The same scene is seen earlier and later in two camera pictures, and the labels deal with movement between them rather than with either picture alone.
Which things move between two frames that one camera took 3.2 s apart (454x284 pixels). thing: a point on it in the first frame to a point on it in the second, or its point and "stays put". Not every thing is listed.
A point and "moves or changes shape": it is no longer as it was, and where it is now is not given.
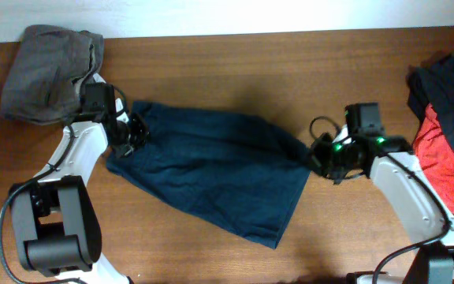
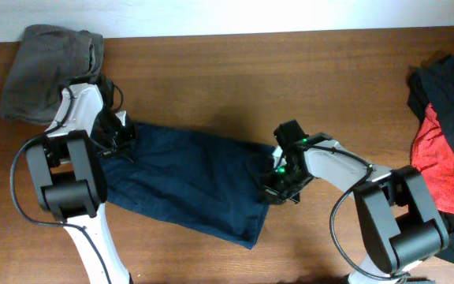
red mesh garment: [433, 149] stays put
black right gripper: [317, 151] to [273, 194]
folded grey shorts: [45, 72] stays put
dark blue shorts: [239, 172] moves or changes shape
